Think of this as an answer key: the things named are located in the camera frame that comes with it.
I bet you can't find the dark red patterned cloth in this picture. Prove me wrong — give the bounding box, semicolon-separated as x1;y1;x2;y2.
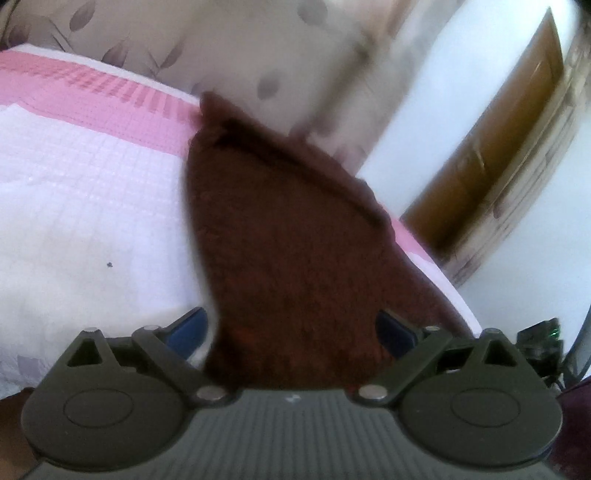
182;92;476;394

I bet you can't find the pink and white bed cover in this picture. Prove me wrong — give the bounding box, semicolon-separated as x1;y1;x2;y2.
0;44;485;400

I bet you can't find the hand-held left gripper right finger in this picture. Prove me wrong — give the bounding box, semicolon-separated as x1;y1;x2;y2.
351;308;532;409

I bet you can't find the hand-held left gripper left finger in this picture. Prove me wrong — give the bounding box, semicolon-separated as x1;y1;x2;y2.
65;307;232;408

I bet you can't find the brown wooden door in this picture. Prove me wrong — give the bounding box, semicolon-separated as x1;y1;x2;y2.
399;9;566;259

